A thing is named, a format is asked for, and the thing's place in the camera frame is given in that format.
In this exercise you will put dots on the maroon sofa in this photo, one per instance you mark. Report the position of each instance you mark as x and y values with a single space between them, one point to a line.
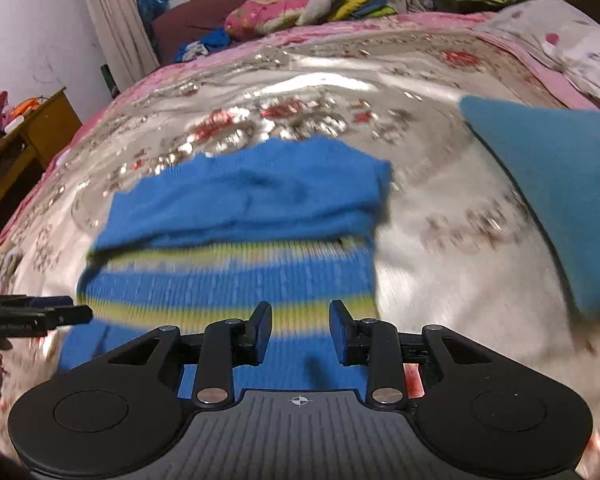
187 22

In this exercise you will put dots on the blue striped knit sweater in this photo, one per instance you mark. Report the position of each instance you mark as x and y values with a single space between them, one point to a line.
288 223

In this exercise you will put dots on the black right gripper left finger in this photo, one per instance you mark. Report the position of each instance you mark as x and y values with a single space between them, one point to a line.
225 345

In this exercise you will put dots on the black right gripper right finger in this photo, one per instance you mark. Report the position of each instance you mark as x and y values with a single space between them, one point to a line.
375 345

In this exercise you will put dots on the blue crumpled cloth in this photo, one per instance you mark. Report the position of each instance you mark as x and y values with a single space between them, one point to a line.
216 40

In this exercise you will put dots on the pink floral folded quilt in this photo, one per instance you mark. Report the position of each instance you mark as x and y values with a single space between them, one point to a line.
258 18

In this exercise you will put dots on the teal folded garment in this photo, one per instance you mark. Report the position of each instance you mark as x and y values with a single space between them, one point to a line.
554 158

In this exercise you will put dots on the silver floral bedspread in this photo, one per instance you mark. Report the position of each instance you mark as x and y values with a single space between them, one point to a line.
502 370

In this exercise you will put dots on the beige curtain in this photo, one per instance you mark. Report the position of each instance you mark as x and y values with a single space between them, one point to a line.
123 39

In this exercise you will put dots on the wooden bedside cabinet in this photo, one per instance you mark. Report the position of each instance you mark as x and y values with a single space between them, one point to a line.
41 136

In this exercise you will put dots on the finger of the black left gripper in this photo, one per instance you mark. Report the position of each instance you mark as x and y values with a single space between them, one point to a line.
24 301
37 322

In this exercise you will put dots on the yellow green folded clothes stack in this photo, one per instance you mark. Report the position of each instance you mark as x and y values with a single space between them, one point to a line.
353 10

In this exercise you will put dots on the white floral pillow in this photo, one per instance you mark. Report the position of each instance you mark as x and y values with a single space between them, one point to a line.
555 33

